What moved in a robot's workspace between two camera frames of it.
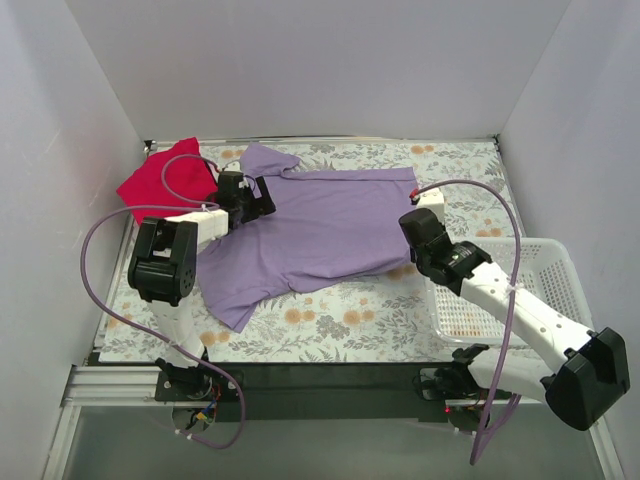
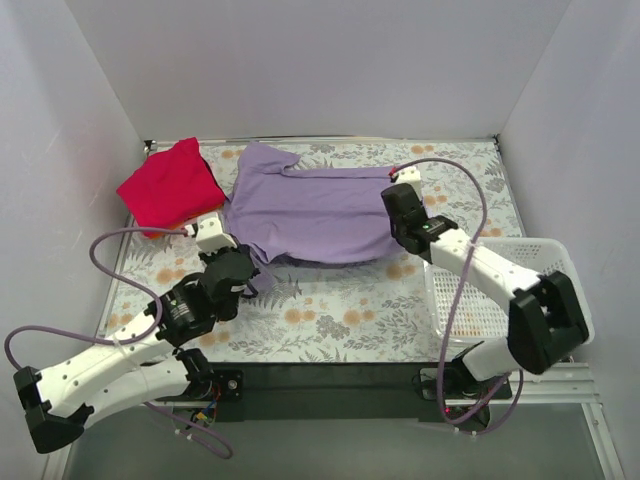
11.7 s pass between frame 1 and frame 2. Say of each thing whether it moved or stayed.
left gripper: moved
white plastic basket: stayed
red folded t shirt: stayed
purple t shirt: moved
